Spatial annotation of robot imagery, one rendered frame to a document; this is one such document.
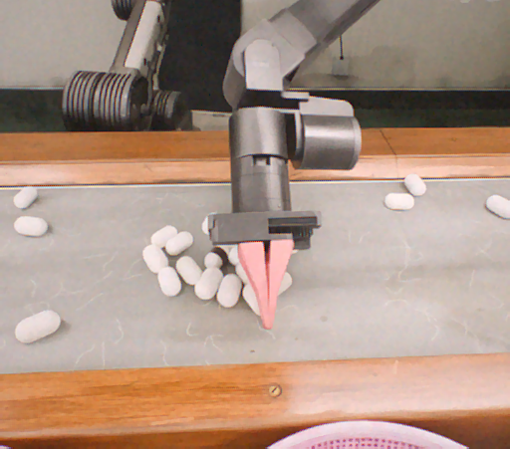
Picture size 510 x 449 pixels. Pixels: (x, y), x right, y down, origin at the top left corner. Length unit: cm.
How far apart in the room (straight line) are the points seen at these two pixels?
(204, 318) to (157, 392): 10
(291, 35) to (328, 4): 7
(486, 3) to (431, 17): 27
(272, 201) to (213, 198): 20
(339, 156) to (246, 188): 10
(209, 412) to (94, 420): 8
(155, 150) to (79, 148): 11
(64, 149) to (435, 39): 228
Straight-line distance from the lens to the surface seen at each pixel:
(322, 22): 52
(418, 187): 65
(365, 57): 265
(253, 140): 44
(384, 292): 51
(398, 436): 39
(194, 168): 65
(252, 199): 42
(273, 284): 42
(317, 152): 46
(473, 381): 43
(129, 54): 92
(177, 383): 40
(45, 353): 47
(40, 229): 59
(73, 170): 68
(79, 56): 269
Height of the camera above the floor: 109
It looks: 35 degrees down
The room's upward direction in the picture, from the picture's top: 1 degrees clockwise
